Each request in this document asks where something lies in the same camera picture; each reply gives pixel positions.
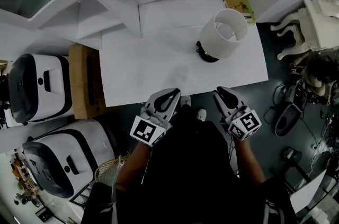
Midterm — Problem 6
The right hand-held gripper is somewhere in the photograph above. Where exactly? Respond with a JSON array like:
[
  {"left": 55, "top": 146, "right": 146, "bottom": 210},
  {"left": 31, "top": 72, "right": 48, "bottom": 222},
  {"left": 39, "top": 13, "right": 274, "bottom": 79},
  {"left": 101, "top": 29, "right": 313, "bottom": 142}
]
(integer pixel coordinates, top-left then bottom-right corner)
[{"left": 213, "top": 86, "right": 263, "bottom": 141}]

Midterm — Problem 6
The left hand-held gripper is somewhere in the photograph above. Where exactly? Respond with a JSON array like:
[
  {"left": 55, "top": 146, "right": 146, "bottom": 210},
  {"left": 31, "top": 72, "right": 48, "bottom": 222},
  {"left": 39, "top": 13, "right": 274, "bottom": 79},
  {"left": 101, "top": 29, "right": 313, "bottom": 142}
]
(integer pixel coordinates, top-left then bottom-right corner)
[{"left": 129, "top": 88, "right": 181, "bottom": 148}]

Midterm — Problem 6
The white table lamp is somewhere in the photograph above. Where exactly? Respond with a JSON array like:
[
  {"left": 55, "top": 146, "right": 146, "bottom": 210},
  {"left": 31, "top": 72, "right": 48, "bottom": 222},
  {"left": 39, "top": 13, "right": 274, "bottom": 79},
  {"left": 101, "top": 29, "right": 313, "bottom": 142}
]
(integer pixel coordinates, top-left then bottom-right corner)
[{"left": 195, "top": 7, "right": 249, "bottom": 64}]

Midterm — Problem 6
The person's left forearm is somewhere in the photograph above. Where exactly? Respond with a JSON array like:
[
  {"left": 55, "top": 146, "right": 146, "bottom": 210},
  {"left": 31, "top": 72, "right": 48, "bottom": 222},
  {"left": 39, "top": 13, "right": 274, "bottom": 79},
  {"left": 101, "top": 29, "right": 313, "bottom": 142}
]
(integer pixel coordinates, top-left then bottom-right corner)
[{"left": 115, "top": 142, "right": 151, "bottom": 192}]

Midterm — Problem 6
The person's right forearm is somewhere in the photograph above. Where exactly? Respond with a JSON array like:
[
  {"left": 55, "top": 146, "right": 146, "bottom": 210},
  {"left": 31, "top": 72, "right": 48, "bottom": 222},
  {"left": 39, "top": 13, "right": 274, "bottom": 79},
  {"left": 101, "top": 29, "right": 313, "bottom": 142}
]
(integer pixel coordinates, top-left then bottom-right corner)
[{"left": 233, "top": 138, "right": 266, "bottom": 186}]

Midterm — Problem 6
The white desk with drawers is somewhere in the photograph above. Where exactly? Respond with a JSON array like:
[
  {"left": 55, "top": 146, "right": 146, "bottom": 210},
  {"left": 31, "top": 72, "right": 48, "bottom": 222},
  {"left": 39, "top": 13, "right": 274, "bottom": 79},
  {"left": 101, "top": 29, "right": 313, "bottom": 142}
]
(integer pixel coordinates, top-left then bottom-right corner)
[{"left": 38, "top": 0, "right": 304, "bottom": 109}]

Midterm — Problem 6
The person's right white shoe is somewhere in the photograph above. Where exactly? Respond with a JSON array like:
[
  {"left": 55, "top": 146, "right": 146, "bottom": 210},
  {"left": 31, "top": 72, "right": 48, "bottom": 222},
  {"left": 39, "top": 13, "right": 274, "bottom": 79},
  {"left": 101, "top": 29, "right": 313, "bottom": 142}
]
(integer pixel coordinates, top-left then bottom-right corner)
[{"left": 196, "top": 108, "right": 207, "bottom": 122}]

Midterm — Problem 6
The grey oval device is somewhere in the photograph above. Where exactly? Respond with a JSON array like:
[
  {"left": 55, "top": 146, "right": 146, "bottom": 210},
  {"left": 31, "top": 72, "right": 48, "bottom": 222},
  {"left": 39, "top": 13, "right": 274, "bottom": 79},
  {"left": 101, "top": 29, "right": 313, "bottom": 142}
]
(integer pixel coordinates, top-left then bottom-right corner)
[{"left": 274, "top": 103, "right": 302, "bottom": 138}]

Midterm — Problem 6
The person's black clothing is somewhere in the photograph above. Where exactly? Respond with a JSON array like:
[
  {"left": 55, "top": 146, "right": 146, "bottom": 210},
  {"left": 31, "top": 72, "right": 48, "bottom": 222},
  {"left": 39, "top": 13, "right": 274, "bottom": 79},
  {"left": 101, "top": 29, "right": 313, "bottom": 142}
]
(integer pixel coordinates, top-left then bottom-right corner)
[{"left": 82, "top": 105, "right": 297, "bottom": 224}]

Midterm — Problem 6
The badminton racket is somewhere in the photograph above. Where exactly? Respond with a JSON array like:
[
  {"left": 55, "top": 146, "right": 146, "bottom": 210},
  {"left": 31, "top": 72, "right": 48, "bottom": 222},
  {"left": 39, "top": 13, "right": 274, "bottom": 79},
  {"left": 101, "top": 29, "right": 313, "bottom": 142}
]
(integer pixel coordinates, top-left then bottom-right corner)
[{"left": 94, "top": 155, "right": 130, "bottom": 186}]

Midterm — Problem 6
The brown cardboard box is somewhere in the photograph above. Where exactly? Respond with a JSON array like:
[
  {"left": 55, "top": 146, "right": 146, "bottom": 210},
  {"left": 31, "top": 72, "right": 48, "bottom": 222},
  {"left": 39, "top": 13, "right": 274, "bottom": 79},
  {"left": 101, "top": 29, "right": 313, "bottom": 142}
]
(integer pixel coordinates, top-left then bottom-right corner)
[{"left": 68, "top": 42, "right": 106, "bottom": 120}]

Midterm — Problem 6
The white black machine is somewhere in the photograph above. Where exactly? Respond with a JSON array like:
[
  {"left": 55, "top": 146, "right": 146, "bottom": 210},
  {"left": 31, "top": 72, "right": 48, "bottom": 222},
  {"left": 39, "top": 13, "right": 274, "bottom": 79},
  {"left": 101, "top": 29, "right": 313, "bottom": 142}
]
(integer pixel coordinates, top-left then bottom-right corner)
[
  {"left": 7, "top": 53, "right": 74, "bottom": 124},
  {"left": 22, "top": 119, "right": 117, "bottom": 199}
]

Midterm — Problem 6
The green book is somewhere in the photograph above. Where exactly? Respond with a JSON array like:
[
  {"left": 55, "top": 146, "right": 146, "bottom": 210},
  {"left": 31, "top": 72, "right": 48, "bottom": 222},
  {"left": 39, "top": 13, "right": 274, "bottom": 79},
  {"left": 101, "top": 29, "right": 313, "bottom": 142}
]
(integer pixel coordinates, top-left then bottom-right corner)
[{"left": 221, "top": 0, "right": 257, "bottom": 25}]

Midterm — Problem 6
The marble top black table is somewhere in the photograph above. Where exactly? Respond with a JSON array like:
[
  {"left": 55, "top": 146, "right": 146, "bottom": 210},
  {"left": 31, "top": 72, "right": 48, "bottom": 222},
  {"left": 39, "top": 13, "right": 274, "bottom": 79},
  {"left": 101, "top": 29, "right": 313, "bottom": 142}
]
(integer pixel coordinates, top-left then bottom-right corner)
[{"left": 270, "top": 162, "right": 334, "bottom": 214}]

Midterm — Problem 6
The white ornate dressing table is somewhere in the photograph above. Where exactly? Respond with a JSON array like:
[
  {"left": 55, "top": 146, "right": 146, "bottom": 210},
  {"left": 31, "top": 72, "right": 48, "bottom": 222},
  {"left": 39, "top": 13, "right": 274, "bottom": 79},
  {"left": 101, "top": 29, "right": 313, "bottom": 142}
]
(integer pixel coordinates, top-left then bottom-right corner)
[{"left": 270, "top": 0, "right": 339, "bottom": 61}]

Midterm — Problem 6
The black wire bin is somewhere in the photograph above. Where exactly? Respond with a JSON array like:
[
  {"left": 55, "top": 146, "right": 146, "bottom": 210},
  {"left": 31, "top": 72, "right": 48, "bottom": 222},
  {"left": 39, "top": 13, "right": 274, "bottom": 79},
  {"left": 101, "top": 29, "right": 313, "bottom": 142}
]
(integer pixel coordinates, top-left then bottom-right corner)
[{"left": 281, "top": 147, "right": 302, "bottom": 163}]

